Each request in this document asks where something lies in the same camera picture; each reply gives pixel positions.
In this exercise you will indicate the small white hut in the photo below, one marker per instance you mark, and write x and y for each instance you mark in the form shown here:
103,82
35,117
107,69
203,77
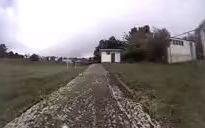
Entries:
106,57

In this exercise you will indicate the dark group of trees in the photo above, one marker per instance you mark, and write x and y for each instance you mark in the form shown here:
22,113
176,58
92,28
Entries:
111,43

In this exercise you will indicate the distant low buildings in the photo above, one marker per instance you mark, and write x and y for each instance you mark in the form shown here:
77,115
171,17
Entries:
68,61

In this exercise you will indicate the grey gravel path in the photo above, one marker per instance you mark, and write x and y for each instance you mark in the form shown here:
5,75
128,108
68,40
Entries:
90,100

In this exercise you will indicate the brownish group of trees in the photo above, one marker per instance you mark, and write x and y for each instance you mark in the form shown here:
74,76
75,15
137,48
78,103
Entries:
143,43

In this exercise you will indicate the robot's own part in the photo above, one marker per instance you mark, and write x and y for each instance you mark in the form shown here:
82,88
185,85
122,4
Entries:
65,126

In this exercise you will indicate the long white building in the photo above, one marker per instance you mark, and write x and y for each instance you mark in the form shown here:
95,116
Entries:
180,53

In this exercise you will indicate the green grass field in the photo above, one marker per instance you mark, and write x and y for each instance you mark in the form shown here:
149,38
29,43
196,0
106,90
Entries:
176,90
23,80

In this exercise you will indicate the row of distant trees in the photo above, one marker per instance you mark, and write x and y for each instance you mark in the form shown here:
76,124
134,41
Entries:
1,50

